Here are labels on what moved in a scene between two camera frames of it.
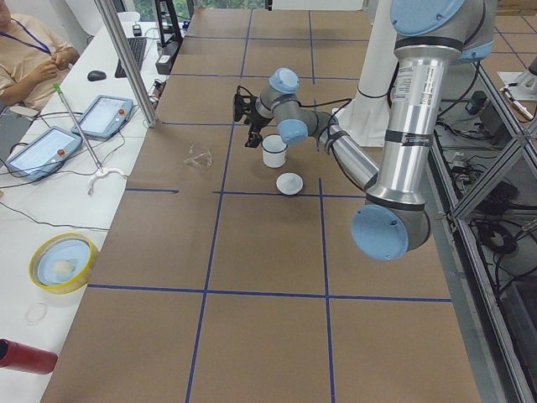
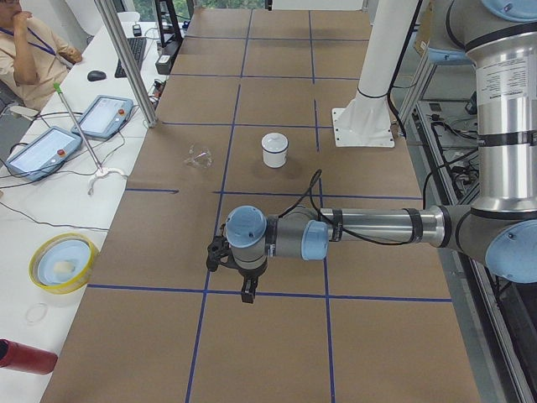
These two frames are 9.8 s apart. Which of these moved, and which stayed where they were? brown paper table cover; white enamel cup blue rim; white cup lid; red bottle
Moved: white cup lid
Stayed: brown paper table cover; white enamel cup blue rim; red bottle
